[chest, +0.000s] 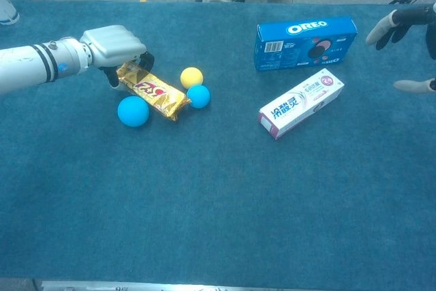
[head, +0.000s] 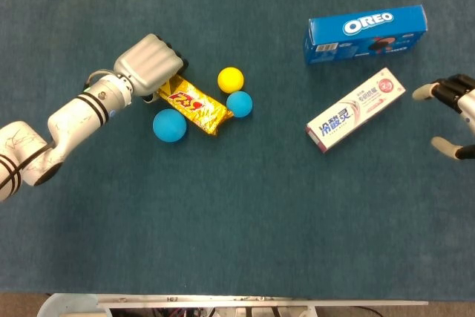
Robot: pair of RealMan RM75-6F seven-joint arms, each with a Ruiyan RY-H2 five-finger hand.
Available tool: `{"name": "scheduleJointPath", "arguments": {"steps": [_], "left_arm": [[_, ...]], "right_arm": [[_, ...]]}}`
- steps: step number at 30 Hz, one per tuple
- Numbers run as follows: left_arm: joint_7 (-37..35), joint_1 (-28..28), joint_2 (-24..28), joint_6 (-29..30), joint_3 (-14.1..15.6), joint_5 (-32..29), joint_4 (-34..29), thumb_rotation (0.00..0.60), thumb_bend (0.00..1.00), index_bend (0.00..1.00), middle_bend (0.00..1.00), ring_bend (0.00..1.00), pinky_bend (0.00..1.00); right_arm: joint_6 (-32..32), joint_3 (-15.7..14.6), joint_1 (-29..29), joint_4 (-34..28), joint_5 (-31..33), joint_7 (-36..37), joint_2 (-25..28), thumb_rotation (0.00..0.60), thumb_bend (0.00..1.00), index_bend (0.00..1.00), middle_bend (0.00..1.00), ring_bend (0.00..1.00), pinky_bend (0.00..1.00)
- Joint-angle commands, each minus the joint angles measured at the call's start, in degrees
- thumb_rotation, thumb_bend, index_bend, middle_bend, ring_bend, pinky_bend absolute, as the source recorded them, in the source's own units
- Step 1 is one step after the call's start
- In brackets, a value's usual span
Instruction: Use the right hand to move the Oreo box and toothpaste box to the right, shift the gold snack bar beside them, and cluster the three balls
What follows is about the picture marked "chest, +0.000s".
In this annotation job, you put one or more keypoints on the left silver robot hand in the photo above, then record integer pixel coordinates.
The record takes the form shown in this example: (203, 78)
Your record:
(114, 45)

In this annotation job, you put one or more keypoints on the metal frame bar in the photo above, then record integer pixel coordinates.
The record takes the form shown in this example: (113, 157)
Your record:
(136, 286)

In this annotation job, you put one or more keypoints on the teal table cloth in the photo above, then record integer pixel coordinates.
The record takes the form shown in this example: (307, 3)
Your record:
(102, 185)

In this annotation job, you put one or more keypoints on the large blue ball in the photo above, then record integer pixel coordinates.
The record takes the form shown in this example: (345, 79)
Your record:
(133, 111)

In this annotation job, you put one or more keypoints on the gold foil snack packet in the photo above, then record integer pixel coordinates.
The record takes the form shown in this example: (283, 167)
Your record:
(156, 93)

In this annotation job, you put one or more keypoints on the yellow ball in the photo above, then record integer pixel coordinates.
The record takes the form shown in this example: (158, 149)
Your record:
(191, 77)

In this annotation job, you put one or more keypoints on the small blue ball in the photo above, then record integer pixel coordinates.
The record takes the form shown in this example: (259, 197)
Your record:
(199, 97)

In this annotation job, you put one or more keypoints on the white toothpaste box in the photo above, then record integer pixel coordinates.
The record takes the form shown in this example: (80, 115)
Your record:
(299, 103)

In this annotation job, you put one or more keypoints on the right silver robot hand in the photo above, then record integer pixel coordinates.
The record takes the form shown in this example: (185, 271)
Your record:
(412, 15)

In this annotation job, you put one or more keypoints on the blue Oreo cookie box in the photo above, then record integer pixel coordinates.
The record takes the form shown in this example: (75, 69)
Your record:
(289, 56)

